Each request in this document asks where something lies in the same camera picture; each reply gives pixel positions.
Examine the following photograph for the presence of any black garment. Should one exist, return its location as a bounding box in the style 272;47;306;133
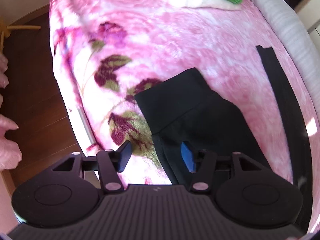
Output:
134;44;313;233

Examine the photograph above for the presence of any pink floral blanket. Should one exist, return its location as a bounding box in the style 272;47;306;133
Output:
49;0;319;188

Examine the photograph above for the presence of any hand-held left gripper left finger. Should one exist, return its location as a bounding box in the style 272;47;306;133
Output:
51;140;132;194

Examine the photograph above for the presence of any yellow wooden stand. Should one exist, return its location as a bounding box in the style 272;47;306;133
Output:
0;16;42;45

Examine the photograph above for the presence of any striped quilt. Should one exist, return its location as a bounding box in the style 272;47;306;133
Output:
246;0;315;80

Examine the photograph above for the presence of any metal bed rail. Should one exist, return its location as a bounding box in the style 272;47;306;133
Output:
76;107;97;144

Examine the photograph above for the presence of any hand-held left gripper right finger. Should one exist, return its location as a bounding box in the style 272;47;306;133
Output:
180;141;272;193

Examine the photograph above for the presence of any pink curtain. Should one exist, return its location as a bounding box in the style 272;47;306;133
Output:
0;52;23;172

